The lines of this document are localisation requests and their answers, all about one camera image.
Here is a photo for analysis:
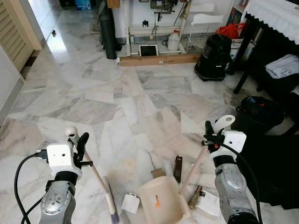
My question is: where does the beige long-handled broom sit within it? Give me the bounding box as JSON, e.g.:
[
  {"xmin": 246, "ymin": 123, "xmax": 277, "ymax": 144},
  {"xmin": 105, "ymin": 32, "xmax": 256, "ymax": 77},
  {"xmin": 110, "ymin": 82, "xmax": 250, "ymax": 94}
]
[{"xmin": 64, "ymin": 126, "xmax": 121, "ymax": 224}]

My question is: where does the beige long-handled dustpan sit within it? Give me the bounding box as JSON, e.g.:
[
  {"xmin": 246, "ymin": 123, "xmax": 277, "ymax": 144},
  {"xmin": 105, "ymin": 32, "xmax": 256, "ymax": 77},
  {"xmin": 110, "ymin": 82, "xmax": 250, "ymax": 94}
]
[{"xmin": 137, "ymin": 114, "xmax": 236, "ymax": 224}]

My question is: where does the small brown bottle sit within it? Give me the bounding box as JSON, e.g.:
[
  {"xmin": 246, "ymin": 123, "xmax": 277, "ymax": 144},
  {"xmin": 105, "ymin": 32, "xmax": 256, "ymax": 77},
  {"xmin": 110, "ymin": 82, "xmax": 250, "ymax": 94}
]
[{"xmin": 188, "ymin": 185, "xmax": 204, "ymax": 210}]

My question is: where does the flat white carton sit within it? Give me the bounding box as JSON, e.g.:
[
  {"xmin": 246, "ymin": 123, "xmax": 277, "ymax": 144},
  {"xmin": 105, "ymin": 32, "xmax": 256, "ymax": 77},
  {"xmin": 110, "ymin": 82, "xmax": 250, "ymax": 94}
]
[{"xmin": 196, "ymin": 190, "xmax": 221, "ymax": 217}]

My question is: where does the brown cardboard piece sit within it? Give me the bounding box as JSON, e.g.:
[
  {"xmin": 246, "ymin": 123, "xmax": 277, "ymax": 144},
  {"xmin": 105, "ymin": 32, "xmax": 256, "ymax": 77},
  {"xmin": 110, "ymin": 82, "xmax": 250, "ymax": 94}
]
[{"xmin": 150, "ymin": 168, "xmax": 166, "ymax": 179}]

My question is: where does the black cloth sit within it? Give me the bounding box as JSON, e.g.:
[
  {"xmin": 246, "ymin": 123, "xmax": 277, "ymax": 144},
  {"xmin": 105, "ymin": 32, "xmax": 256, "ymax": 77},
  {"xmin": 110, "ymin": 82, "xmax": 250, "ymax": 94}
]
[{"xmin": 241, "ymin": 132, "xmax": 299, "ymax": 209}]

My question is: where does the black vacuum cleaner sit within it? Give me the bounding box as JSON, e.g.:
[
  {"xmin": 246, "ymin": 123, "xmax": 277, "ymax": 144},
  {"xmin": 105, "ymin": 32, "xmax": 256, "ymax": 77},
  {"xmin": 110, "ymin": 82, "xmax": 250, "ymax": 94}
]
[{"xmin": 194, "ymin": 33, "xmax": 233, "ymax": 82}]

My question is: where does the black table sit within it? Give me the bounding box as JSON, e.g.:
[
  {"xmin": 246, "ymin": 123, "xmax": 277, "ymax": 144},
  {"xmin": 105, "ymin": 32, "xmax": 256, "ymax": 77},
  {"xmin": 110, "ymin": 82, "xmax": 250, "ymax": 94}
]
[{"xmin": 233, "ymin": 16, "xmax": 299, "ymax": 101}]

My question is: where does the long brown cardboard box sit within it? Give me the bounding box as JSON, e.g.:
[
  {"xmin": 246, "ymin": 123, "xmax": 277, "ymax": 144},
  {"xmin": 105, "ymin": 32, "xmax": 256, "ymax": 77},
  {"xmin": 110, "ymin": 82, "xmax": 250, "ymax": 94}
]
[{"xmin": 119, "ymin": 52, "xmax": 202, "ymax": 67}]

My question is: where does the white plastic jug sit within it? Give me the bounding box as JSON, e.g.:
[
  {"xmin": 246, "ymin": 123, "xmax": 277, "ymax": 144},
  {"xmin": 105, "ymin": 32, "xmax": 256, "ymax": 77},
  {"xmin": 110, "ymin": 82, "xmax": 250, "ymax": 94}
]
[{"xmin": 167, "ymin": 29, "xmax": 181, "ymax": 51}]

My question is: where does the folded grey cloth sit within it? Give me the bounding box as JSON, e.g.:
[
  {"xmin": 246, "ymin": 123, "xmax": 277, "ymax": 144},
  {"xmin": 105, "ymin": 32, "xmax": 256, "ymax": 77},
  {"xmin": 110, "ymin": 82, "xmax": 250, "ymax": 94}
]
[{"xmin": 265, "ymin": 54, "xmax": 299, "ymax": 79}]

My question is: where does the white-framed dark tablet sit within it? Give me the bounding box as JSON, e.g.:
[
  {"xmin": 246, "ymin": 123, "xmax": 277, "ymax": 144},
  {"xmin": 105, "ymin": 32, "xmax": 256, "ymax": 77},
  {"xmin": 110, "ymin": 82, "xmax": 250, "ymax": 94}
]
[{"xmin": 139, "ymin": 43, "xmax": 160, "ymax": 57}]

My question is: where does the red bag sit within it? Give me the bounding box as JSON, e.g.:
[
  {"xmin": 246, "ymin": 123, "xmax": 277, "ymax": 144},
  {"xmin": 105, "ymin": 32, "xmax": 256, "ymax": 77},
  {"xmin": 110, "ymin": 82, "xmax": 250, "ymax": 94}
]
[{"xmin": 214, "ymin": 23, "xmax": 246, "ymax": 39}]

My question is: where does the white chair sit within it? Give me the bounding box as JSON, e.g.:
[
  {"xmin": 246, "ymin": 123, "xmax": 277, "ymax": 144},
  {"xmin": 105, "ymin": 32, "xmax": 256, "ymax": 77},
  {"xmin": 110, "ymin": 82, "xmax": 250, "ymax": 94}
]
[{"xmin": 186, "ymin": 13, "xmax": 225, "ymax": 53}]

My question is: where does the black rolled mat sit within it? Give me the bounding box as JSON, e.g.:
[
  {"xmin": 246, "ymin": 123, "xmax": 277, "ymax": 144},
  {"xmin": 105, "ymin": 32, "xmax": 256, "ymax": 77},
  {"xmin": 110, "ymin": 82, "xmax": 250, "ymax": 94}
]
[{"xmin": 98, "ymin": 0, "xmax": 118, "ymax": 60}]

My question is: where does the white shelf rack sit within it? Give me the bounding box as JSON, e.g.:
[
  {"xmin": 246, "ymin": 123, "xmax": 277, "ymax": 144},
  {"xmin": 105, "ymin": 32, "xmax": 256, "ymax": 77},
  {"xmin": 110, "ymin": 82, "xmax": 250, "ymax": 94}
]
[{"xmin": 123, "ymin": 0, "xmax": 197, "ymax": 57}]

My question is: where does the white lace tablecloth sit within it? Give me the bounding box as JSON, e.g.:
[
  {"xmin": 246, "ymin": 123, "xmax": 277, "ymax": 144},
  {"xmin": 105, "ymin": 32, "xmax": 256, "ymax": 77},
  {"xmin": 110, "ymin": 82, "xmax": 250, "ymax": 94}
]
[{"xmin": 242, "ymin": 0, "xmax": 299, "ymax": 45}]

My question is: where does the wooden louvre door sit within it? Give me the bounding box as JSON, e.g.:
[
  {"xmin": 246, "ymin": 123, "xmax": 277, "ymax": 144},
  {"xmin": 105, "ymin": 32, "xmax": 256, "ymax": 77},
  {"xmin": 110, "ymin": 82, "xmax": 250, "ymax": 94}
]
[{"xmin": 0, "ymin": 0, "xmax": 43, "ymax": 73}]

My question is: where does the dark metal machine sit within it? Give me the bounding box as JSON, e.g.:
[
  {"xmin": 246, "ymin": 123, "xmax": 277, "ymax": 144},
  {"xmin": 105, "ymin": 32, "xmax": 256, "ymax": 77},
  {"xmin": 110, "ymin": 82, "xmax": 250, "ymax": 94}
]
[{"xmin": 149, "ymin": 0, "xmax": 179, "ymax": 14}]

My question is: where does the blue storage box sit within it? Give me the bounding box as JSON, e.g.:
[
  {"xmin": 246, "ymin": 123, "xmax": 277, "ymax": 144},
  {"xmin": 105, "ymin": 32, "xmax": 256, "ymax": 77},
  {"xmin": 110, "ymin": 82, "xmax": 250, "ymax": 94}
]
[{"xmin": 74, "ymin": 0, "xmax": 92, "ymax": 11}]

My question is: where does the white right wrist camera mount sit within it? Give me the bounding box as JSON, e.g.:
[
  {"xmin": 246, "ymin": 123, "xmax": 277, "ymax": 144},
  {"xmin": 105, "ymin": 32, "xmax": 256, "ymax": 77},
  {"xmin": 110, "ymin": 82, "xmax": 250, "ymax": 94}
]
[{"xmin": 223, "ymin": 130, "xmax": 247, "ymax": 155}]

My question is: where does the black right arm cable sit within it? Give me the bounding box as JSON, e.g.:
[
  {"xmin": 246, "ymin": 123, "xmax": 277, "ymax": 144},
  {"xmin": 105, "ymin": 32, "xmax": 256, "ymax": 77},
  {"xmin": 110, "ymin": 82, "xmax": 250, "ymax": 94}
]
[{"xmin": 219, "ymin": 141, "xmax": 263, "ymax": 224}]

